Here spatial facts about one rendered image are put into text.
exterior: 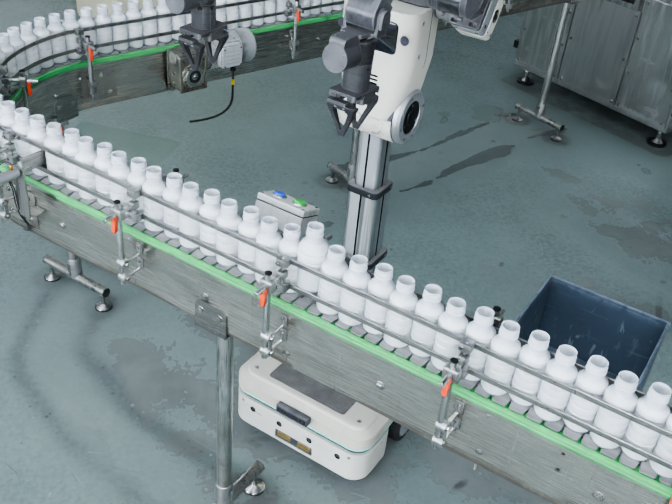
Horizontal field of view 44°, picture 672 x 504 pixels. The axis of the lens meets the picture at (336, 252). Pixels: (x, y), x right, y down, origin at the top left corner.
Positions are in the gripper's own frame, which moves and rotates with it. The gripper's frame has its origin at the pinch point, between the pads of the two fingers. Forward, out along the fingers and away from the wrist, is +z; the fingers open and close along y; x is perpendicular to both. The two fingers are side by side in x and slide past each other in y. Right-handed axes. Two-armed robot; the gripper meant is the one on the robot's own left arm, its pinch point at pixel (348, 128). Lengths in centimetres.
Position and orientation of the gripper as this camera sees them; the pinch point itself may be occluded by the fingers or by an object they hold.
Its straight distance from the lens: 176.9
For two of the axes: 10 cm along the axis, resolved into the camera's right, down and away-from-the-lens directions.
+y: 5.4, -3.7, 7.6
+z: -1.3, 8.5, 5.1
